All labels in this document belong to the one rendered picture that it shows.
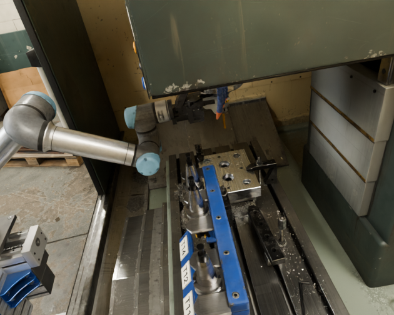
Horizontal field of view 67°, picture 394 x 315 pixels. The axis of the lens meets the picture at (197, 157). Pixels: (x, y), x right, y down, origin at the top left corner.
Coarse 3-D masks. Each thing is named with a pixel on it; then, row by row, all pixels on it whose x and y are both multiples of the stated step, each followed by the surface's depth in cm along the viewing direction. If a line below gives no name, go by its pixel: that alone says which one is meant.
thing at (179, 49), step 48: (144, 0) 57; (192, 0) 58; (240, 0) 59; (288, 0) 59; (336, 0) 60; (384, 0) 61; (144, 48) 62; (192, 48) 63; (240, 48) 64; (288, 48) 65; (336, 48) 66; (384, 48) 67
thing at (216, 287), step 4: (216, 268) 65; (216, 272) 65; (220, 276) 66; (196, 280) 64; (216, 280) 63; (220, 280) 63; (196, 284) 63; (216, 284) 62; (220, 284) 63; (196, 288) 62; (200, 288) 62; (204, 288) 62; (208, 288) 62; (212, 288) 62; (216, 288) 62; (220, 288) 64; (196, 292) 64; (200, 292) 62; (204, 292) 62; (208, 292) 62; (212, 292) 62
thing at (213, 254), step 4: (216, 248) 71; (196, 252) 71; (208, 252) 70; (212, 252) 70; (216, 252) 70; (192, 256) 70; (196, 256) 70; (212, 256) 69; (216, 256) 69; (192, 260) 69; (212, 260) 68; (216, 260) 68; (192, 264) 68; (216, 264) 67; (220, 264) 67
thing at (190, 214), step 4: (204, 200) 84; (188, 208) 82; (204, 208) 81; (188, 212) 81; (192, 212) 81; (196, 212) 80; (200, 212) 80; (204, 212) 80; (188, 216) 82; (192, 216) 80; (196, 216) 80; (200, 216) 80
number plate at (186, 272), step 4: (184, 264) 101; (188, 264) 99; (184, 268) 100; (188, 268) 98; (184, 272) 99; (188, 272) 97; (184, 276) 98; (188, 276) 96; (184, 280) 97; (188, 280) 95; (184, 284) 96
